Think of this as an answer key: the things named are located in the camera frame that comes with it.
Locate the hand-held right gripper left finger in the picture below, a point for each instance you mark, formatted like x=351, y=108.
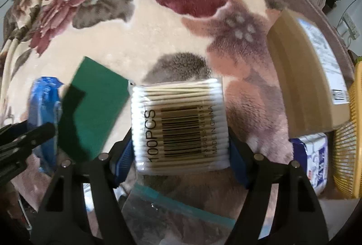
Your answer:
x=123, y=163

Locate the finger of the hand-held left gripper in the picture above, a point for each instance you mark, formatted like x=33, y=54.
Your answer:
x=39, y=133

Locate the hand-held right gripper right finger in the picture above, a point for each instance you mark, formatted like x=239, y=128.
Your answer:
x=237, y=160

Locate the blue plastic packet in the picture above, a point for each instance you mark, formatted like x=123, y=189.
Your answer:
x=42, y=98

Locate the cotton swab pack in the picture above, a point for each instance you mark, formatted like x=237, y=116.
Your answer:
x=181, y=126

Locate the green card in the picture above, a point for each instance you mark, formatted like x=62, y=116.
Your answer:
x=99, y=98

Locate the yellow plastic basket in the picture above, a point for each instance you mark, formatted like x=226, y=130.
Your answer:
x=346, y=148

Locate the clear zip bag teal strip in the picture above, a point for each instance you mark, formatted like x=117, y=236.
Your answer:
x=169, y=219

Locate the blue white tissue pack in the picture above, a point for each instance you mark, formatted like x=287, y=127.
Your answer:
x=314, y=160

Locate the brown cardboard box white label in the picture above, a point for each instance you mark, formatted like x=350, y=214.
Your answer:
x=299, y=69

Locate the floral plush blanket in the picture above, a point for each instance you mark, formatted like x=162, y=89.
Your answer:
x=141, y=35

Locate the white power strip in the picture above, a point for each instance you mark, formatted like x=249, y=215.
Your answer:
x=349, y=25

